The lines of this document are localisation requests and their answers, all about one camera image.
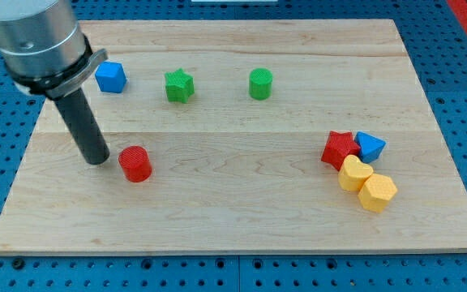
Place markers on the yellow heart block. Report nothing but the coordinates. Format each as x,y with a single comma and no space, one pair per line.
353,173

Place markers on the blue cube block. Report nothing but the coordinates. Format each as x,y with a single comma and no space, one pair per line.
110,77

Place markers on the blue triangle block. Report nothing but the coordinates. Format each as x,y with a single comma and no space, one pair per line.
370,147

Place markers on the red star block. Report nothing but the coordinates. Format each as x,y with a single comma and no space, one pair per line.
338,147

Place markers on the yellow hexagon block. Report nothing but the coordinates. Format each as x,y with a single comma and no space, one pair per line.
376,192

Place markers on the light wooden board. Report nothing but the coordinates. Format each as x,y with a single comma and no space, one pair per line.
231,174

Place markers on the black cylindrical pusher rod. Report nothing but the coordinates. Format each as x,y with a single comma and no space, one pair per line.
81,123

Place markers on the green cylinder block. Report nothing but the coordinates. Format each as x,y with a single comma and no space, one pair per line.
260,84

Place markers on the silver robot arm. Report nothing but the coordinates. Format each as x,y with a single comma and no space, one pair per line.
46,53

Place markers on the green star block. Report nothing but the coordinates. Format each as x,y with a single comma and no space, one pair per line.
179,86

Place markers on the red cylinder block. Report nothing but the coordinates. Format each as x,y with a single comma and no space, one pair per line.
135,163

